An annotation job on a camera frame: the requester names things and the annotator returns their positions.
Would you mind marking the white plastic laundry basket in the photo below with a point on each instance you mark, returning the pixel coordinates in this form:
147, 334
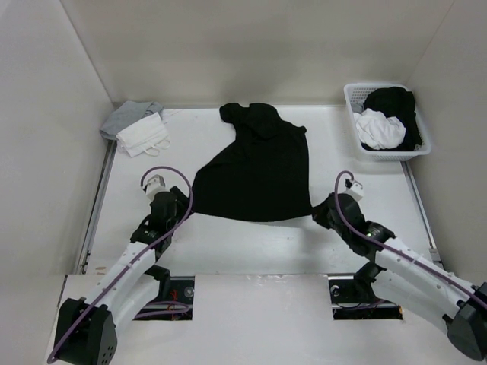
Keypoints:
358, 93

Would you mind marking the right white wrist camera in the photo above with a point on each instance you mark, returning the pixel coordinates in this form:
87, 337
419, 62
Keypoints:
355, 189

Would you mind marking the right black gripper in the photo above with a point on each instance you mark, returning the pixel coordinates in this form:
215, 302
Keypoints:
319, 211

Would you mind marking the black garment in basket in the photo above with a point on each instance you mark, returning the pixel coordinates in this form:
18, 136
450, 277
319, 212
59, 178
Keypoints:
395, 101

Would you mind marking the crumpled white tank top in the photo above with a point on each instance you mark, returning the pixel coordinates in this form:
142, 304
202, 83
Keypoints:
377, 131

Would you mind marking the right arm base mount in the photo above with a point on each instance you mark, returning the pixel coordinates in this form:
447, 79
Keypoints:
352, 297

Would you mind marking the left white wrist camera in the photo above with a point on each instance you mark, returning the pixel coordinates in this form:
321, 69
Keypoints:
156, 184

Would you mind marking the folded grey tank top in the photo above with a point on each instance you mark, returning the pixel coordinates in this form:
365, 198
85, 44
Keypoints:
127, 114

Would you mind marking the folded white tank top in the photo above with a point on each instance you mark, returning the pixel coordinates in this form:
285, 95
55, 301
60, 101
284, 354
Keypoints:
148, 136

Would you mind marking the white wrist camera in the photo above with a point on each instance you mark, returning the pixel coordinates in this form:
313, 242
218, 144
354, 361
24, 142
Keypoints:
156, 184
355, 189

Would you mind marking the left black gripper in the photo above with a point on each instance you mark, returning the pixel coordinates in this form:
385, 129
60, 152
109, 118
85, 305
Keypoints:
181, 201

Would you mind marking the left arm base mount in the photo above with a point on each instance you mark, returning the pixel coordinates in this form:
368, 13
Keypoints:
174, 301

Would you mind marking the black tank top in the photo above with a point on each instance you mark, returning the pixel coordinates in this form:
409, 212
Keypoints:
263, 175

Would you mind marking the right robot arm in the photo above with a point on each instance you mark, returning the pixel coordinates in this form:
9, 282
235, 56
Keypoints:
396, 273

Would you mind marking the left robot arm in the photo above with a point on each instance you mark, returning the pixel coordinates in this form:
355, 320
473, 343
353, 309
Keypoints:
88, 328

